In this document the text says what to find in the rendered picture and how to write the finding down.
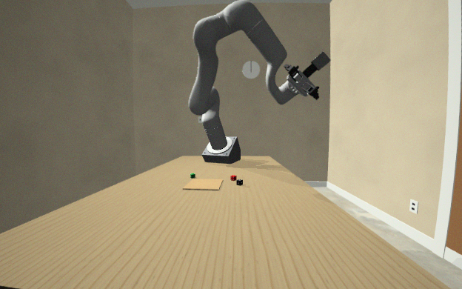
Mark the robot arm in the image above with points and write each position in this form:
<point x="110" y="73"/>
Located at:
<point x="240" y="15"/>

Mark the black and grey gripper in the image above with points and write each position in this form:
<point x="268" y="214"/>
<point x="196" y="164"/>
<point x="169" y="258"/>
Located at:
<point x="301" y="84"/>

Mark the tan flat mat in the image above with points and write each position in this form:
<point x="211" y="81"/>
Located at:
<point x="203" y="184"/>

